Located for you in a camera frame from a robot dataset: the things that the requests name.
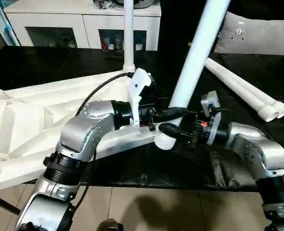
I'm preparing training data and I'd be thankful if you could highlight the light blue pole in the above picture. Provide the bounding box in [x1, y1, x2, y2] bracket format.
[0, 0, 21, 47]

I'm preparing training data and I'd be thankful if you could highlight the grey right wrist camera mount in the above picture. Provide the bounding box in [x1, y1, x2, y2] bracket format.
[201, 90, 223, 146]

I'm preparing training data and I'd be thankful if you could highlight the black cabinet with gold label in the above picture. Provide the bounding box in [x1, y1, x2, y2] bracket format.
[159, 0, 229, 54]

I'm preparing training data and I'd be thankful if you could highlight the dark grey helmet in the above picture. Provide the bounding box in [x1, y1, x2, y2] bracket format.
[114, 0, 161, 9]

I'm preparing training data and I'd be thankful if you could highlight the white plastic table top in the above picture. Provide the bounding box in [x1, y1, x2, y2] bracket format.
[0, 70, 168, 194]

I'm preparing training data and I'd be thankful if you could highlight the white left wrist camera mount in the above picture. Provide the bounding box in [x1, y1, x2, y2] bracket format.
[128, 68, 152, 128]

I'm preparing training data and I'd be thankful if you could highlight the white cabinet with glass doors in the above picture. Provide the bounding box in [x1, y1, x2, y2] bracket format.
[3, 0, 162, 51]

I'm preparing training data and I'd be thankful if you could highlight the black stand foot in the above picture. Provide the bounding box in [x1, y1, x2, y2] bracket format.
[0, 193, 21, 215]

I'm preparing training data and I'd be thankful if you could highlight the black work mat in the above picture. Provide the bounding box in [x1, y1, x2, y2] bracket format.
[0, 46, 284, 193]

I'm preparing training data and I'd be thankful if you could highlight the white plastic table leg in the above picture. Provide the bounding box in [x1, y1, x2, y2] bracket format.
[122, 0, 136, 74]
[154, 0, 231, 151]
[204, 58, 279, 123]
[209, 57, 284, 119]

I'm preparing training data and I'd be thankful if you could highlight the dark clutter pile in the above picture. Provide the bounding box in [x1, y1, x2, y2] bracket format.
[94, 0, 116, 10]

